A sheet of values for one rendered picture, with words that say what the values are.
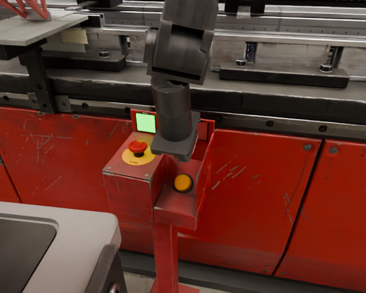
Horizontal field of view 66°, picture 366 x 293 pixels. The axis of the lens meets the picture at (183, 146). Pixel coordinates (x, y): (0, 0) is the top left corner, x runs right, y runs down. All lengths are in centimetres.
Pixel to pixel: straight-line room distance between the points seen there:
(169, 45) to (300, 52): 48
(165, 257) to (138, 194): 28
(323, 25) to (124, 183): 78
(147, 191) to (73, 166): 44
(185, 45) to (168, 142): 17
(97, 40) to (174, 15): 52
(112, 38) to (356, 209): 81
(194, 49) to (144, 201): 34
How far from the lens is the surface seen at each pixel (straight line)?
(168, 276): 91
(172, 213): 60
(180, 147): 47
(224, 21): 103
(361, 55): 83
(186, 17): 36
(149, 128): 68
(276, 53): 78
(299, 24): 104
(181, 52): 37
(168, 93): 40
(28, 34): 71
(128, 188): 59
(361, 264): 113
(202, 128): 63
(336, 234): 100
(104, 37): 85
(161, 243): 79
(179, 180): 63
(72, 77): 80
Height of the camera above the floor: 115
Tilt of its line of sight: 35 degrees down
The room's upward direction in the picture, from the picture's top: straight up
